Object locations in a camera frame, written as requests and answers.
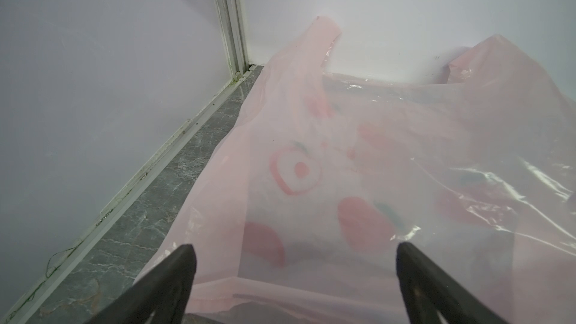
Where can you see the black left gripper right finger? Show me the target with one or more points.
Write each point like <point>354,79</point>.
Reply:
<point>430,295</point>

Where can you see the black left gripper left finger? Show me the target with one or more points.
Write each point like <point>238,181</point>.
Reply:
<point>160,296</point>

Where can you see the pink printed plastic bag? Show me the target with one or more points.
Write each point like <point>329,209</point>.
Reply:
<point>303,204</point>

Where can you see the aluminium frame post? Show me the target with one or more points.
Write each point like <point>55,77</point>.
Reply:
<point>232,27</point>

